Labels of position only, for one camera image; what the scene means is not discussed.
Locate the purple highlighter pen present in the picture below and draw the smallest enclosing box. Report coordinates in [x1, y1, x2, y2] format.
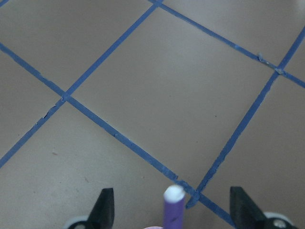
[163, 185, 185, 229]

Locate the pink mesh pen cup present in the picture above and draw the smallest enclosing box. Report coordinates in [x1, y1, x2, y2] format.
[143, 226, 163, 229]

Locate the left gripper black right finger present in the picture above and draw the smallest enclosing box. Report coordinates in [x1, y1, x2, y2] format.
[230, 187, 297, 229]

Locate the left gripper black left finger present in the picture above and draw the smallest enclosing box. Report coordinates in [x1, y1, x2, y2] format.
[69, 188, 114, 229]

